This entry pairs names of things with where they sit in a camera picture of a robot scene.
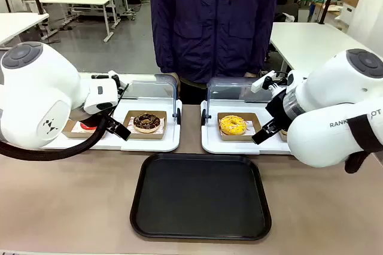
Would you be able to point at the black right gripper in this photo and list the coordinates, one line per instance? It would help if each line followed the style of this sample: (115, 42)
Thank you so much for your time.
(278, 106)

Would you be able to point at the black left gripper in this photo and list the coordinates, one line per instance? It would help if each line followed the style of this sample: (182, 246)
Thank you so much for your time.
(100, 116)

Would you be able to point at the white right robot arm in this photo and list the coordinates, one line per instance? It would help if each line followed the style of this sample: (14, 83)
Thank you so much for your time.
(332, 111)

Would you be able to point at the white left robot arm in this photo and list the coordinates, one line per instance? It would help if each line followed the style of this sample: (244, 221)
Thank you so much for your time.
(36, 93)

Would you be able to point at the brown cardboard donut box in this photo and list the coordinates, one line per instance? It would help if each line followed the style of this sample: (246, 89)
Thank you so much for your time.
(252, 135)
(71, 130)
(143, 136)
(283, 135)

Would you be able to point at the chocolate glazed donut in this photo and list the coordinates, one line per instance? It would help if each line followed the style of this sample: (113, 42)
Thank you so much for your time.
(146, 122)

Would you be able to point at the white display tray base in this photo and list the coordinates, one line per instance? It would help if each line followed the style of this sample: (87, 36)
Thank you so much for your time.
(149, 144)
(236, 147)

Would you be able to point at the yellow glazed donut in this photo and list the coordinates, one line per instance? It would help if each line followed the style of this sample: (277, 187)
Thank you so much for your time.
(232, 124)

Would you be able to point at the red glazed donut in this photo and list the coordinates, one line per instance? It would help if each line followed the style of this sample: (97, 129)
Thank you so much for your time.
(87, 127)

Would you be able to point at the black plastic serving tray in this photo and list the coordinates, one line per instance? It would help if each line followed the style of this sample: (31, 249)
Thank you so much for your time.
(200, 196)

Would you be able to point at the person's left hand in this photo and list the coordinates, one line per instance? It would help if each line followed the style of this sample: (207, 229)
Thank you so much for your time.
(250, 75)

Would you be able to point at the clear display lid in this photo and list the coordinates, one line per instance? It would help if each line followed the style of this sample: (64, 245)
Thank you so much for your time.
(155, 90)
(233, 89)

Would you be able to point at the white work table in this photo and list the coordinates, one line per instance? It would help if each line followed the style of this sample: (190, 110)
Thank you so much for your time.
(308, 42)
(18, 26)

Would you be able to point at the person in navy jacket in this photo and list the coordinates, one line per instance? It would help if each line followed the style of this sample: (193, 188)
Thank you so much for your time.
(212, 21)

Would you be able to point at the white bench table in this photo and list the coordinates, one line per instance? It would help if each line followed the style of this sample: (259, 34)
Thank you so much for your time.
(74, 0)

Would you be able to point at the white cardboard box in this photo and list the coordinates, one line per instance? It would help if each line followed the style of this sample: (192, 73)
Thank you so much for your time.
(345, 15)

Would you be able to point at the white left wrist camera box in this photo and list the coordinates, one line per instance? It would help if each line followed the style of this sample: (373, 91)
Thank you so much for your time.
(100, 94)

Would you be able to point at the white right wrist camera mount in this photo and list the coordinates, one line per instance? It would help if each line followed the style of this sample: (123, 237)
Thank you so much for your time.
(263, 83)

